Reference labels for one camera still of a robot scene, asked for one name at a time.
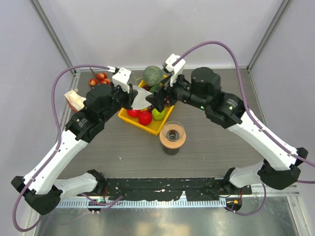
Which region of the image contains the white paper coffee filter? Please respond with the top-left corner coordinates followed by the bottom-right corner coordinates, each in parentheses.
top-left (131, 85), bottom-right (152, 110)

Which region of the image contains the white slotted cable duct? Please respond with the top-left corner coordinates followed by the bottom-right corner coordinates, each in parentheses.
top-left (57, 198), bottom-right (226, 209)

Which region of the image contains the red apple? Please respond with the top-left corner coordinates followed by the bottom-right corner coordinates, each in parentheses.
top-left (127, 109), bottom-right (141, 118)

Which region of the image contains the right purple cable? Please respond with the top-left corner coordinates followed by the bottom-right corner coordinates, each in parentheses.
top-left (173, 40), bottom-right (315, 216)

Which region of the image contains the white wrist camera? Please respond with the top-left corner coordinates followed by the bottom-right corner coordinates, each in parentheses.
top-left (162, 54), bottom-right (186, 87)
top-left (108, 66), bottom-right (132, 93)

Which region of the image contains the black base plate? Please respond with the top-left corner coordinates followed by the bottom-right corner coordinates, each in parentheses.
top-left (76, 177), bottom-right (252, 201)

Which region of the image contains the red yellow cherry bunch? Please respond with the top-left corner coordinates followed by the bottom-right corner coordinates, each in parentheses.
top-left (89, 68), bottom-right (111, 87)

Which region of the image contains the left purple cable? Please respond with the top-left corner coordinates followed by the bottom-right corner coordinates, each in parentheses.
top-left (12, 64), bottom-right (124, 232)

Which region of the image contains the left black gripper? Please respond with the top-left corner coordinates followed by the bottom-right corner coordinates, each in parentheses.
top-left (100, 80), bottom-right (138, 123)

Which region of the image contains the clear glass ribbed dripper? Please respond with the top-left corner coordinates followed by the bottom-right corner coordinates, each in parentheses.
top-left (161, 121), bottom-right (185, 142)

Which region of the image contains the purple cable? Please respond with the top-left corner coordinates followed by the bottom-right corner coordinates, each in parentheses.
top-left (173, 40), bottom-right (315, 216)
top-left (12, 64), bottom-right (124, 232)

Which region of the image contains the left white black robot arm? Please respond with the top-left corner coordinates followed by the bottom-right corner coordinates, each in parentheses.
top-left (11, 84), bottom-right (138, 215)

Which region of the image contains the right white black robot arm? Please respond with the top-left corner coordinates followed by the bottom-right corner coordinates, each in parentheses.
top-left (146, 67), bottom-right (308, 194)

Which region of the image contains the light green apple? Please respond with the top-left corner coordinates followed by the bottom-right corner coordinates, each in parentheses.
top-left (152, 108), bottom-right (166, 120)

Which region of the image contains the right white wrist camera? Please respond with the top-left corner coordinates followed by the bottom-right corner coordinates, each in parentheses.
top-left (162, 54), bottom-right (186, 87)

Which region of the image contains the dark green lime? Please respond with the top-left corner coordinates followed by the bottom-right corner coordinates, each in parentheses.
top-left (150, 85), bottom-right (160, 93)

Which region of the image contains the red grape bunch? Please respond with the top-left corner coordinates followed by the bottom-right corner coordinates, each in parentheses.
top-left (142, 85), bottom-right (170, 112)

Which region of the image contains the yellow plastic tray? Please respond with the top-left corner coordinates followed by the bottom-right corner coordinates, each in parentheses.
top-left (118, 75), bottom-right (175, 136)

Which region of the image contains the green melon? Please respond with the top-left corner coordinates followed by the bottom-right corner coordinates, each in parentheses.
top-left (142, 65), bottom-right (163, 87)

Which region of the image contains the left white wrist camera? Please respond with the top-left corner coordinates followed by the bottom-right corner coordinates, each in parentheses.
top-left (108, 66), bottom-right (132, 93)

